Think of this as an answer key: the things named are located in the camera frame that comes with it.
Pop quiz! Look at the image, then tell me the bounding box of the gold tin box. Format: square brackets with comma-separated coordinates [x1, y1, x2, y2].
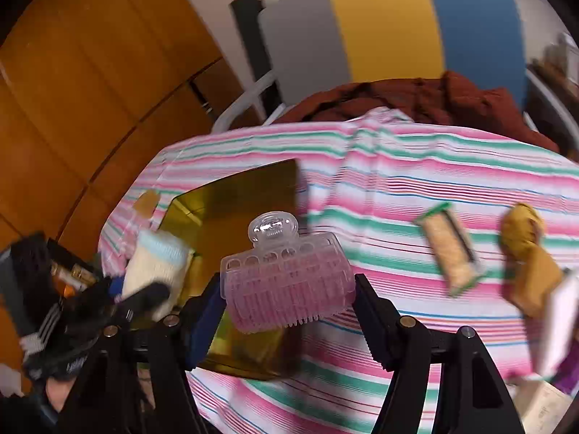
[158, 159, 304, 380]

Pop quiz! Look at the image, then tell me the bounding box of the purple snack packet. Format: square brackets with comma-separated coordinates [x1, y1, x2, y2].
[554, 357, 579, 394]

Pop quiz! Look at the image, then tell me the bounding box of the green edged cracker packet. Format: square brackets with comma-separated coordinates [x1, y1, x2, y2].
[415, 203, 488, 298]

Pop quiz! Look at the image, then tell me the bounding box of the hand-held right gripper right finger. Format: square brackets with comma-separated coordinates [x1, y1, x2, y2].
[355, 273, 525, 434]

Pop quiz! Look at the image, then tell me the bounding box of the pink striped tan sock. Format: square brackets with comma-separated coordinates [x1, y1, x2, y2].
[131, 190, 162, 231]

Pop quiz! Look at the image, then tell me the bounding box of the maroon cloth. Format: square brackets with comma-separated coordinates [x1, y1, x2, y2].
[274, 71, 559, 151]

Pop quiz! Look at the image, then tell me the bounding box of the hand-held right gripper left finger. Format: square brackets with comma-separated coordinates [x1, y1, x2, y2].
[54, 273, 227, 434]

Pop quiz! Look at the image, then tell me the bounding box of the wooden wardrobe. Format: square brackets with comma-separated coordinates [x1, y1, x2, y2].
[0, 0, 263, 394]

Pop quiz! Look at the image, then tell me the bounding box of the cream towel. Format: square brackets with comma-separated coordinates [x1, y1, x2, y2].
[123, 230, 193, 322]

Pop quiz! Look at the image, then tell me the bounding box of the black rolled mat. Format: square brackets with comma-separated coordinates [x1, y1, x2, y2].
[230, 0, 283, 118]

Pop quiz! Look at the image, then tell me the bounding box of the beige cardboard box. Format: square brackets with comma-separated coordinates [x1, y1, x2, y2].
[513, 377, 573, 433]

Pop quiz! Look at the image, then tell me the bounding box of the white sponge block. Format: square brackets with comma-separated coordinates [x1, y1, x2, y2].
[536, 271, 579, 378]

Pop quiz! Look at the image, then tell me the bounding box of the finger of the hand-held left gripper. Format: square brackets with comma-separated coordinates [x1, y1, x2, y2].
[115, 281, 169, 316]
[68, 277, 115, 323]

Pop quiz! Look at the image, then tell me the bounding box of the pink plastic hair roller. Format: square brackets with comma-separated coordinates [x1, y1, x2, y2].
[220, 212, 356, 333]

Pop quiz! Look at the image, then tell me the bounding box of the grey yellow blue chair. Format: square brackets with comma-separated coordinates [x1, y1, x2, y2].
[212, 0, 579, 163]

